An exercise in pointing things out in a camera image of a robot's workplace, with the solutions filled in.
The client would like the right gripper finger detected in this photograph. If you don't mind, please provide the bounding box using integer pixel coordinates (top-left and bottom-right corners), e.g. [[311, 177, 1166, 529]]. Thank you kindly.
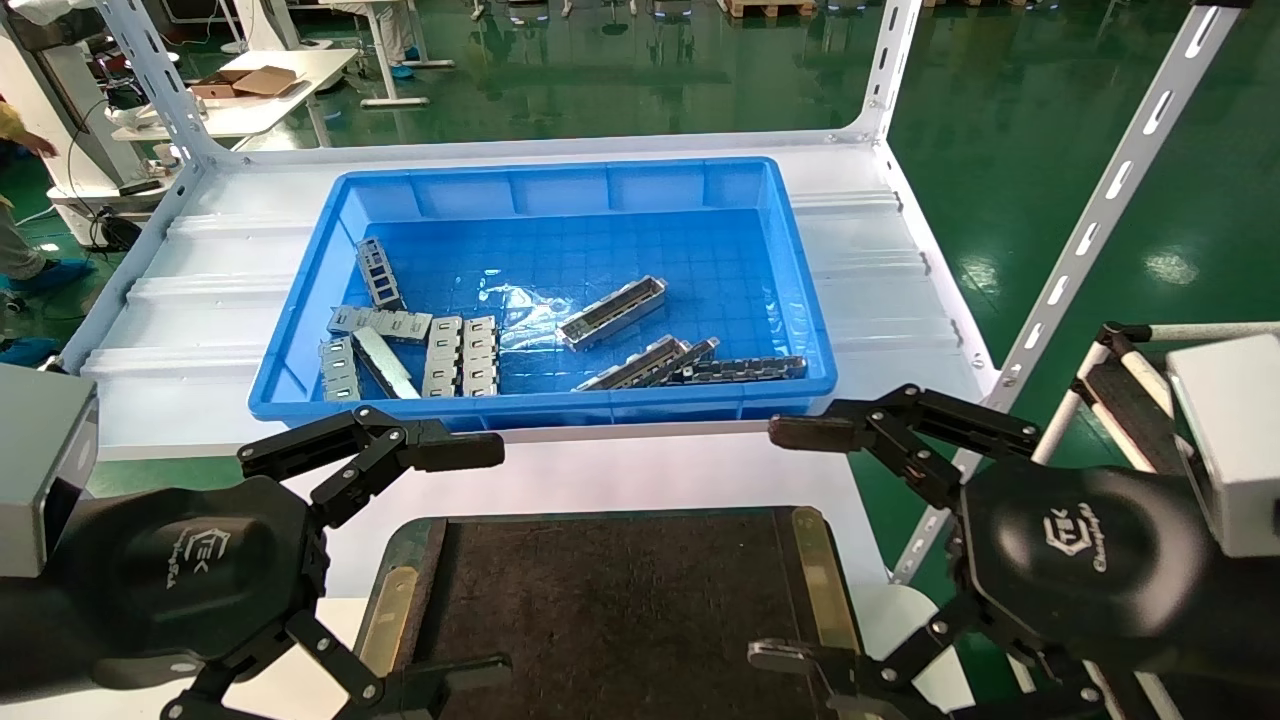
[[768, 384, 1043, 511], [748, 595, 1106, 720]]

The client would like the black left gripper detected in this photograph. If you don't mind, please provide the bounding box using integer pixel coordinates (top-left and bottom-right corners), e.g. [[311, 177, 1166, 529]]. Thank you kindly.
[[50, 405, 516, 720]]

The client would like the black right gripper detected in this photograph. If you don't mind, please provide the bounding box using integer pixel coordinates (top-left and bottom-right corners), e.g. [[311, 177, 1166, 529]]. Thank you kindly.
[[958, 460, 1221, 676]]

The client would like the perforated metal bracket part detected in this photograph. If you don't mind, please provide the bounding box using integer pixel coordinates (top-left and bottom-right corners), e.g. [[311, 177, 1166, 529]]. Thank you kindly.
[[356, 238, 406, 311], [327, 305, 434, 344], [421, 316, 464, 399], [650, 337, 721, 386], [680, 355, 809, 386], [461, 316, 500, 397], [557, 275, 669, 353], [572, 336, 693, 393], [350, 326, 422, 400], [318, 337, 361, 403]]

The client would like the black foam pad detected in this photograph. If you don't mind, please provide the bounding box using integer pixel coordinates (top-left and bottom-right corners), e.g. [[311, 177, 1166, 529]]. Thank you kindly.
[[1075, 355, 1196, 471]]

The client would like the white slotted metal rack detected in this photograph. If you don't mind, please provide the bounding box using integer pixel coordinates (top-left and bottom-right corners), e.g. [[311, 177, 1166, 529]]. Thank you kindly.
[[60, 0, 1251, 586]]

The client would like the blue plastic bin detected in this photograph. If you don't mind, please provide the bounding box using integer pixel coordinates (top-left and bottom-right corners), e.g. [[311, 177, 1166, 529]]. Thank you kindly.
[[247, 157, 839, 439]]

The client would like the person with blue shoe covers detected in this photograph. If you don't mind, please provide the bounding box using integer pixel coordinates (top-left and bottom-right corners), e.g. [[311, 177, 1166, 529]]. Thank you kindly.
[[0, 95, 98, 367]]

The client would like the white desk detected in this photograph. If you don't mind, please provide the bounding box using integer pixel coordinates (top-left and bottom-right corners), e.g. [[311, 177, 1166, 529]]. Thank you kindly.
[[110, 48, 361, 151]]

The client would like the open cardboard box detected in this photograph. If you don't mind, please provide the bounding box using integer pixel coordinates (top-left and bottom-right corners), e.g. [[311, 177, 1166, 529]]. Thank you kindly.
[[190, 66, 306, 101]]

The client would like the white machine column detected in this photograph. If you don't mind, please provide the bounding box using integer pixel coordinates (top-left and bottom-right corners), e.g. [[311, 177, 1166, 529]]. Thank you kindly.
[[0, 0, 181, 246]]

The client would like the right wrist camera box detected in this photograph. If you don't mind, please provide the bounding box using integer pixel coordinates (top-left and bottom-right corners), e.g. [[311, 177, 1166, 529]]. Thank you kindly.
[[1165, 335, 1280, 559]]

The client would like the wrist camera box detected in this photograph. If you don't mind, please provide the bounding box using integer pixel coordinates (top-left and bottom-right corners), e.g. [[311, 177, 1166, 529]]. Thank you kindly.
[[1165, 335, 1280, 559], [0, 363, 99, 579]]

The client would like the white tube cart frame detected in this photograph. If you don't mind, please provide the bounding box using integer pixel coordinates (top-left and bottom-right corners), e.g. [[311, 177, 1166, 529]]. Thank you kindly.
[[1030, 320, 1280, 720]]

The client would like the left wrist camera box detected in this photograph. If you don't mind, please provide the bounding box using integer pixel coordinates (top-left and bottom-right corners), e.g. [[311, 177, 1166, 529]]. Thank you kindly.
[[0, 363, 99, 579]]

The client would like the black cable bundle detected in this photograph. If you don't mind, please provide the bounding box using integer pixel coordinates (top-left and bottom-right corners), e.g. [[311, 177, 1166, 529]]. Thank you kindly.
[[90, 213, 143, 253]]

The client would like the white desk leg frame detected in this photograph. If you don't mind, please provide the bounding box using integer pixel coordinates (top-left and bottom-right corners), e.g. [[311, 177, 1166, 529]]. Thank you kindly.
[[330, 0, 456, 109]]

